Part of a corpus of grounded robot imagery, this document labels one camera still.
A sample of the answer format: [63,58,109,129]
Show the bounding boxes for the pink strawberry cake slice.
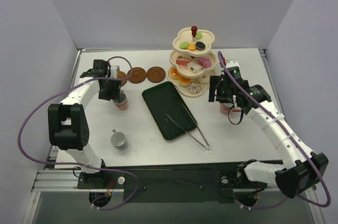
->
[175,55,191,67]

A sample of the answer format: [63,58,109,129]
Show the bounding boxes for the metal tongs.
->
[165,102,211,151]

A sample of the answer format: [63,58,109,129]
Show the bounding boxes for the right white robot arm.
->
[209,74,328,198]

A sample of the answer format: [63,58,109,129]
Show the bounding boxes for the dark green serving tray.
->
[142,81,197,141]

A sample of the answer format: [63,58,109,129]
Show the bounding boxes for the orange glazed donut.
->
[170,67,181,79]

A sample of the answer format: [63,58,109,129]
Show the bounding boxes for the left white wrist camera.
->
[110,65,120,79]

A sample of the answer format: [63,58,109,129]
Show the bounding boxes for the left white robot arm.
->
[48,60,121,188]

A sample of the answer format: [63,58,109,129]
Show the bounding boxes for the sprinkled white donut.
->
[187,82,201,95]

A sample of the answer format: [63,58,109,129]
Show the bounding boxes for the cream three-tier dessert stand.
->
[167,26,217,98]

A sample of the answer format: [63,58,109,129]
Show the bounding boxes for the pink floral mug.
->
[220,103,241,115]

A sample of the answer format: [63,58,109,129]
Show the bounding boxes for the orange white blue donut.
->
[179,76,191,87]

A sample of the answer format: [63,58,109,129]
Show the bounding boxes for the white block cake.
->
[186,62,202,74]

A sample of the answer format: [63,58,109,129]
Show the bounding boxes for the pink block cake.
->
[198,57,212,68]

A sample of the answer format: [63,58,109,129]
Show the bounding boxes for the brown coaster front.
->
[146,66,166,83]

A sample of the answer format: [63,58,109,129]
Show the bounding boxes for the green macaron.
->
[179,42,189,49]
[195,32,203,40]

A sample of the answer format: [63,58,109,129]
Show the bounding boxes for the grey mug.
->
[110,129,128,150]

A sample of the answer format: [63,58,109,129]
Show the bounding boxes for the brown coaster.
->
[146,66,166,83]
[117,71,127,87]
[127,67,146,83]

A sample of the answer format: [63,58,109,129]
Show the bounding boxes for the orange macaron on stand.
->
[186,43,196,51]

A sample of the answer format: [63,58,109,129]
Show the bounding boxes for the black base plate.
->
[77,162,267,206]

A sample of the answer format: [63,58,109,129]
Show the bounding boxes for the dark chocolate macaron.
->
[195,41,206,50]

